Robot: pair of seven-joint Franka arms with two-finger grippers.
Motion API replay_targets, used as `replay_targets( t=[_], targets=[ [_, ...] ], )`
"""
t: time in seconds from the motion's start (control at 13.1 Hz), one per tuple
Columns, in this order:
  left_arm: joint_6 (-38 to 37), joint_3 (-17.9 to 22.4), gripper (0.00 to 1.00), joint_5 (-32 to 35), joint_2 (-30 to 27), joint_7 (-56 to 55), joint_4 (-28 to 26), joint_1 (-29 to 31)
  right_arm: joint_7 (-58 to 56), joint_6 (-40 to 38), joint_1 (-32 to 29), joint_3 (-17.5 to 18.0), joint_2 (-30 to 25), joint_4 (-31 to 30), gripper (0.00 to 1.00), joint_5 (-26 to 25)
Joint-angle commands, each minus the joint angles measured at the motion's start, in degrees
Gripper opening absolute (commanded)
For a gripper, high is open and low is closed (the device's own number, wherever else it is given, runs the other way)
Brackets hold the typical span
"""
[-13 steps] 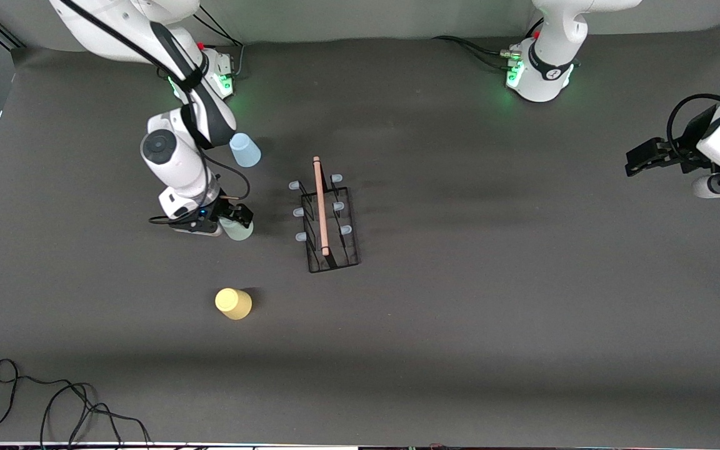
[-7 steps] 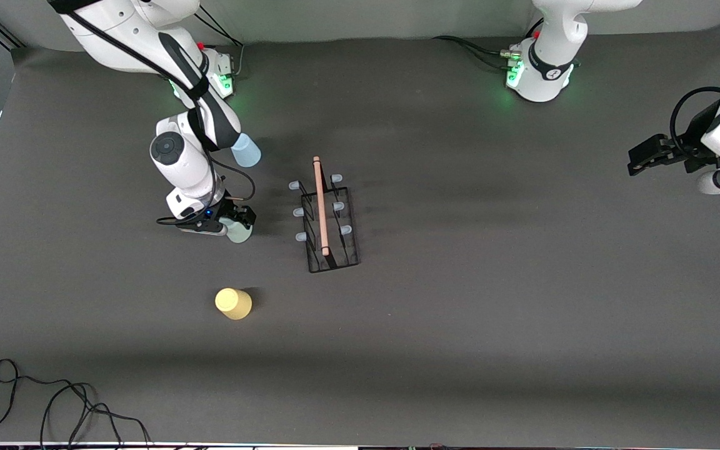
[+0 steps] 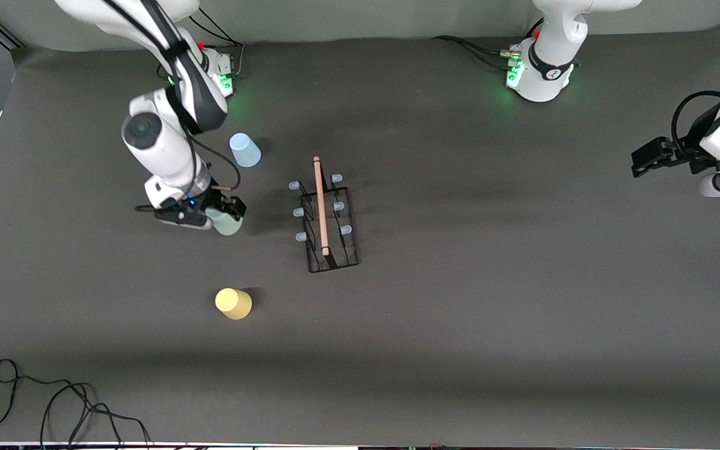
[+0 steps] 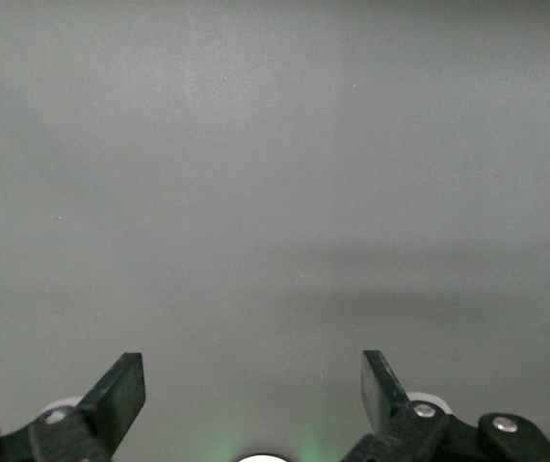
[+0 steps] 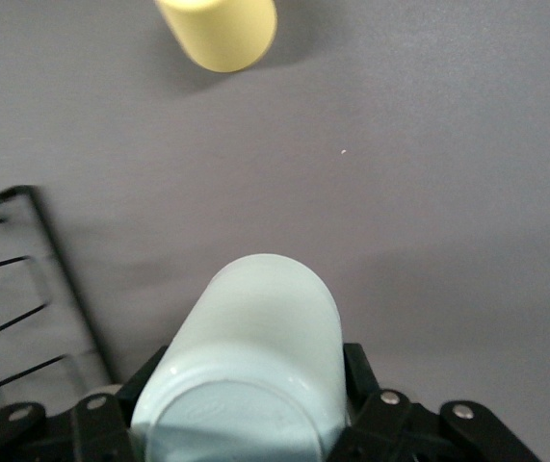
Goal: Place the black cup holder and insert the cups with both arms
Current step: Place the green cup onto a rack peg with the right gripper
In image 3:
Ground pale green plastic cup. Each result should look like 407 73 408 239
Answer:
206 208 246 237

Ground black wire cup holder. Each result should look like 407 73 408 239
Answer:
288 156 361 274

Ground yellow plastic cup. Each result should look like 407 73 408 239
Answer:
214 287 253 321

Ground light blue plastic cup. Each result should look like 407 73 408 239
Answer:
229 132 262 168

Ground dark grey table cover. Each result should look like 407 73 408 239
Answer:
0 22 720 446

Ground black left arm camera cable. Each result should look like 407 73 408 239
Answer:
671 91 720 163

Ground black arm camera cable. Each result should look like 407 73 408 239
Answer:
101 0 241 191
671 91 720 163

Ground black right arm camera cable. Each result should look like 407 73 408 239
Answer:
101 0 241 191

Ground black right arm base cables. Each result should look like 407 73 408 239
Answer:
188 6 246 81

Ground black arm base cables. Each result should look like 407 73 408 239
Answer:
432 36 523 71
188 6 246 81

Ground black left arm base cables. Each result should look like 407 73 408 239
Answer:
432 36 523 71

